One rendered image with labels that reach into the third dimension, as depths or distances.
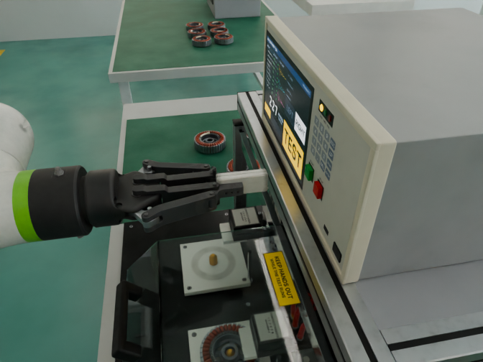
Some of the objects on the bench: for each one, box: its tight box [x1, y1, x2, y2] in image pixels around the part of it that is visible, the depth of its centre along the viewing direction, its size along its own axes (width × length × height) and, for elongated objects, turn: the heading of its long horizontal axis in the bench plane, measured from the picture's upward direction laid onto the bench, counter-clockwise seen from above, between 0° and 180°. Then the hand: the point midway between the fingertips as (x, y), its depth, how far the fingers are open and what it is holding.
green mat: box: [121, 110, 269, 224], centre depth 141 cm, size 94×61×1 cm, turn 101°
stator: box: [194, 131, 226, 154], centre depth 140 cm, size 11×11×4 cm
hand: (241, 182), depth 54 cm, fingers closed
